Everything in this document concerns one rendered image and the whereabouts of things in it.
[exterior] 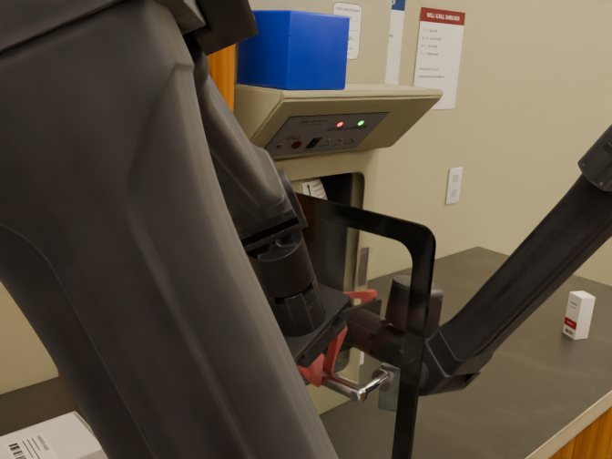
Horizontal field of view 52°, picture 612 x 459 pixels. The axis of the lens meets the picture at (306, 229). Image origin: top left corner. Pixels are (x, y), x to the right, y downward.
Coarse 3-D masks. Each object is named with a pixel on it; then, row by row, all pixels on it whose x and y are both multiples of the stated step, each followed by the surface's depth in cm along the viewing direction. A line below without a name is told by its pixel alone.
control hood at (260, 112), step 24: (240, 96) 78; (264, 96) 75; (288, 96) 73; (312, 96) 76; (336, 96) 79; (360, 96) 82; (384, 96) 85; (408, 96) 89; (432, 96) 93; (240, 120) 79; (264, 120) 76; (384, 120) 92; (408, 120) 96; (264, 144) 81; (360, 144) 96; (384, 144) 100
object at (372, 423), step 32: (320, 224) 74; (352, 224) 71; (384, 224) 68; (416, 224) 66; (320, 256) 75; (352, 256) 72; (384, 256) 69; (416, 256) 66; (352, 288) 73; (384, 288) 70; (416, 288) 67; (352, 320) 74; (384, 320) 70; (416, 320) 68; (352, 352) 74; (384, 352) 71; (416, 352) 68; (416, 384) 69; (320, 416) 80; (352, 416) 76; (384, 416) 73; (352, 448) 77; (384, 448) 74
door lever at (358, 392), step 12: (324, 372) 72; (372, 372) 73; (384, 372) 72; (324, 384) 71; (336, 384) 70; (348, 384) 69; (360, 384) 69; (372, 384) 70; (384, 384) 72; (348, 396) 69; (360, 396) 68
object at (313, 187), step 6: (294, 180) 98; (300, 180) 98; (306, 180) 99; (312, 180) 100; (318, 180) 102; (294, 186) 98; (300, 186) 98; (306, 186) 99; (312, 186) 100; (318, 186) 101; (300, 192) 98; (306, 192) 99; (312, 192) 100; (318, 192) 101; (324, 192) 104; (324, 198) 103
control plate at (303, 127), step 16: (384, 112) 89; (288, 128) 80; (304, 128) 82; (320, 128) 84; (336, 128) 86; (352, 128) 89; (368, 128) 92; (272, 144) 82; (288, 144) 84; (304, 144) 86; (320, 144) 89; (336, 144) 91; (352, 144) 94
